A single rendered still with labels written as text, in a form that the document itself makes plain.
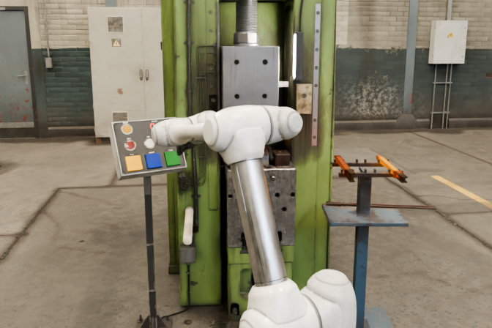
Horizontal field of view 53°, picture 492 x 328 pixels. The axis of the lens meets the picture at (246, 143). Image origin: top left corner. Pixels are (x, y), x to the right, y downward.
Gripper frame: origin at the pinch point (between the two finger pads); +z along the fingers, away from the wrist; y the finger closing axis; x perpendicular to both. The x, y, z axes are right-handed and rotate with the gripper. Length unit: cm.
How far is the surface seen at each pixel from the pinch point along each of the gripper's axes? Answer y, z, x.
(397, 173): 89, -43, -37
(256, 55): 47, -17, 42
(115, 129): -25.7, 13.1, 18.8
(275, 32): 83, 9, 71
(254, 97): 46, -5, 23
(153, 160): -10.3, 12.4, 0.2
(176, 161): 1.4, 12.4, -1.7
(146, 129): -10.0, 13.2, 16.9
